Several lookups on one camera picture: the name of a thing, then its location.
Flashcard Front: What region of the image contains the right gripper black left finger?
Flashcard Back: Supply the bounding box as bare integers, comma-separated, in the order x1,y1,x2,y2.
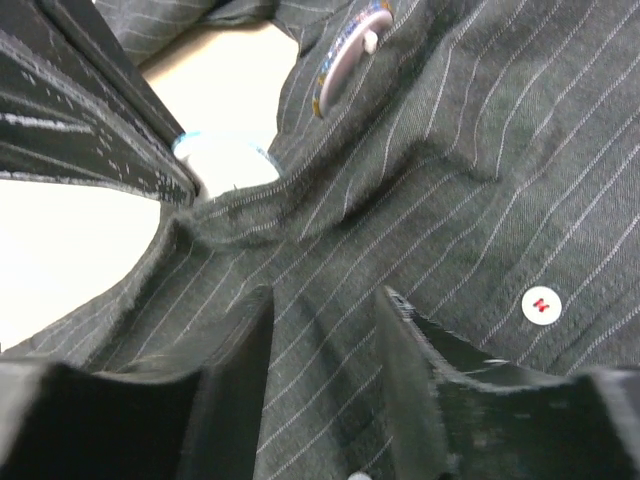
1,286,274,479

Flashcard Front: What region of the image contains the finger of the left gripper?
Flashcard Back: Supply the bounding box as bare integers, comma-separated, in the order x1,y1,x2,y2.
1,1,180,151

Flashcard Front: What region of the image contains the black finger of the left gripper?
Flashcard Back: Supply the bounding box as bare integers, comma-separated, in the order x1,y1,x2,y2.
1,30,196,205

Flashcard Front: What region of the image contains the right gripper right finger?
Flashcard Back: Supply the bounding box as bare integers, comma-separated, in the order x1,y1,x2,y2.
375,287,639,479

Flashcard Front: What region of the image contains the black pinstriped button shirt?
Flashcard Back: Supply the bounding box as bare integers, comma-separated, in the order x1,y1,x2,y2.
1,1,639,479

